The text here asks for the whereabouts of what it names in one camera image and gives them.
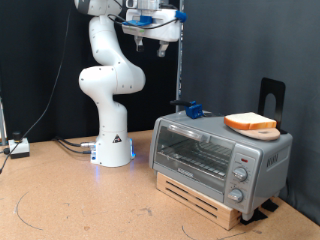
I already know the wire oven rack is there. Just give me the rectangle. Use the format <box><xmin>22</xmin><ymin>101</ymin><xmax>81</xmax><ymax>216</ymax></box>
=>
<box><xmin>156</xmin><ymin>139</ymin><xmax>231</xmax><ymax>178</ymax></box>

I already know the short metal frame post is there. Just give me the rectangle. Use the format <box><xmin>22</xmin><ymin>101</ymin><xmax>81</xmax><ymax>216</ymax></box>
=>
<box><xmin>0</xmin><ymin>96</ymin><xmax>7</xmax><ymax>147</ymax></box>

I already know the silver oven knob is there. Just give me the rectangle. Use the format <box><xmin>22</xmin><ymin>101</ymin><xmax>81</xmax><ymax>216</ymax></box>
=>
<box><xmin>227</xmin><ymin>188</ymin><xmax>245</xmax><ymax>204</ymax></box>
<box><xmin>232</xmin><ymin>166</ymin><xmax>249</xmax><ymax>183</ymax></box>

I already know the slatted wooden block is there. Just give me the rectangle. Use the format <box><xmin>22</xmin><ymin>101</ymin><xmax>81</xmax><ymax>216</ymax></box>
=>
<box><xmin>155</xmin><ymin>171</ymin><xmax>243</xmax><ymax>232</ymax></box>

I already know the silver toaster oven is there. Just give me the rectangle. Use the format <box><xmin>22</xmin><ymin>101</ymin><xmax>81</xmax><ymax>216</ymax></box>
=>
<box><xmin>148</xmin><ymin>111</ymin><xmax>294</xmax><ymax>222</ymax></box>

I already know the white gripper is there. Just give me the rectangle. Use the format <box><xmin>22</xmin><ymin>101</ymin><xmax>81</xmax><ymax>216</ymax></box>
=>
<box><xmin>121</xmin><ymin>8</ymin><xmax>183</xmax><ymax>58</ymax></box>

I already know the tall metal pole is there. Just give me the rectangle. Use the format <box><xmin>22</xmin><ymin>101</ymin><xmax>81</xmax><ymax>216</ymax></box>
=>
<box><xmin>175</xmin><ymin>0</ymin><xmax>186</xmax><ymax>113</ymax></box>

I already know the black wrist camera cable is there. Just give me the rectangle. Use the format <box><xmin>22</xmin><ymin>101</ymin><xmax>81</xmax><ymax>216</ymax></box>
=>
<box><xmin>107</xmin><ymin>10</ymin><xmax>188</xmax><ymax>31</ymax></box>

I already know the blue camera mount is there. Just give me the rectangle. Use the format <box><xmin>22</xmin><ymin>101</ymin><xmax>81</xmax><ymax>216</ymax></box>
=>
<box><xmin>127</xmin><ymin>14</ymin><xmax>154</xmax><ymax>27</ymax></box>

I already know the black base cable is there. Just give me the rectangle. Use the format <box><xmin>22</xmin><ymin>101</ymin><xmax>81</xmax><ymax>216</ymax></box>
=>
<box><xmin>58</xmin><ymin>139</ymin><xmax>93</xmax><ymax>155</ymax></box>

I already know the round wooden cutting board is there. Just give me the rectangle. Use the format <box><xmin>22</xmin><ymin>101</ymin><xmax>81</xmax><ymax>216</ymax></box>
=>
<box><xmin>229</xmin><ymin>126</ymin><xmax>282</xmax><ymax>142</ymax></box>

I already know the black foam pad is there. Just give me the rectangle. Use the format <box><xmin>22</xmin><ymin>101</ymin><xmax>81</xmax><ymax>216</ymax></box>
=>
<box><xmin>239</xmin><ymin>208</ymin><xmax>269</xmax><ymax>226</ymax></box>
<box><xmin>261</xmin><ymin>198</ymin><xmax>280</xmax><ymax>213</ymax></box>

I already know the black cable with silver connector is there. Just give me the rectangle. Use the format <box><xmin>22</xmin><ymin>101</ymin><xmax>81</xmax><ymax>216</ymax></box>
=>
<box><xmin>54</xmin><ymin>136</ymin><xmax>98</xmax><ymax>148</ymax></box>

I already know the long black hanging cable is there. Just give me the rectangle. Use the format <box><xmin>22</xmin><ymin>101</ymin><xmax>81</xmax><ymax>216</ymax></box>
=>
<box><xmin>0</xmin><ymin>6</ymin><xmax>73</xmax><ymax>175</ymax></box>

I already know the white emergency stop box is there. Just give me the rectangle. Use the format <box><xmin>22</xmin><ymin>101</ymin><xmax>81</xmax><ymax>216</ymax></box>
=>
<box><xmin>8</xmin><ymin>131</ymin><xmax>31</xmax><ymax>159</ymax></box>

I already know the black metal bookend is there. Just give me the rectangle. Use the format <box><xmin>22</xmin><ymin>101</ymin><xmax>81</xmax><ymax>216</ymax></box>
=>
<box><xmin>257</xmin><ymin>77</ymin><xmax>288</xmax><ymax>135</ymax></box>

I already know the black backdrop curtain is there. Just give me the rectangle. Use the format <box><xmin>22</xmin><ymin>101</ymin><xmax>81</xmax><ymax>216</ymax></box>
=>
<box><xmin>0</xmin><ymin>0</ymin><xmax>183</xmax><ymax>145</ymax></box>

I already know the white bread slice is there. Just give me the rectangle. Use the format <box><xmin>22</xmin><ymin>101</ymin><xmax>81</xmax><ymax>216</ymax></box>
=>
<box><xmin>223</xmin><ymin>112</ymin><xmax>278</xmax><ymax>131</ymax></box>

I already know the blue spatula grip block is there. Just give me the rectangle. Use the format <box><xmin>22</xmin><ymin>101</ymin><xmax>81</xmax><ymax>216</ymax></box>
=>
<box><xmin>184</xmin><ymin>100</ymin><xmax>205</xmax><ymax>120</ymax></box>

